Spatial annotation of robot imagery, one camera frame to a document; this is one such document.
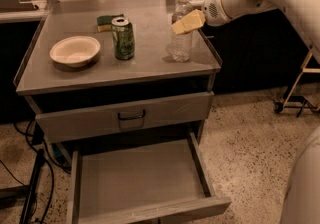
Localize green yellow sponge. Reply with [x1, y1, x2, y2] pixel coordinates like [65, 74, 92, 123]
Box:
[97, 14, 123, 32]

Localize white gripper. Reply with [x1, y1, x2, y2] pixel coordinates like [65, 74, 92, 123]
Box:
[172, 0, 231, 35]

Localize black drawer handle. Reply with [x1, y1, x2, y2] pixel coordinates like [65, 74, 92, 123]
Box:
[117, 109, 146, 121]

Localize closed top drawer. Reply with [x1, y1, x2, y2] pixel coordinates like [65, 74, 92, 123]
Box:
[36, 92, 213, 143]

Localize black metal floor stand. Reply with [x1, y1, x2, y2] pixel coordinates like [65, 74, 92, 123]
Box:
[0, 149, 45, 224]

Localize green soda can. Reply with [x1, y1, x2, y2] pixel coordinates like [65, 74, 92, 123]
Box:
[111, 16, 135, 60]

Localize clear plastic water bottle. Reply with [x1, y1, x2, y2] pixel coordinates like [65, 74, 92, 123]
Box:
[168, 0, 193, 62]

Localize white counter rail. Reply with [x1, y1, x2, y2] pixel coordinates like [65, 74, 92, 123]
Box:
[0, 0, 175, 23]

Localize black floor cables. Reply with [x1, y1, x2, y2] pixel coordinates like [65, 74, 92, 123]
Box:
[0, 119, 72, 224]

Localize grey drawer cabinet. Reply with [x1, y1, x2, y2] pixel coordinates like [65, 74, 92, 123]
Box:
[13, 0, 232, 224]

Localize wheeled cart frame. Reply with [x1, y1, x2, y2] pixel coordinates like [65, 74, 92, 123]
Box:
[273, 51, 320, 117]

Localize white paper bowl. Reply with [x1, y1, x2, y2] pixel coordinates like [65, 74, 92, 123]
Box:
[49, 36, 101, 68]

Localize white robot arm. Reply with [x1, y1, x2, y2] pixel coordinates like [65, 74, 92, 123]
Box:
[172, 0, 320, 224]

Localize open middle drawer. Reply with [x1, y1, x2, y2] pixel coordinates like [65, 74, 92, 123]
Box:
[66, 132, 231, 224]

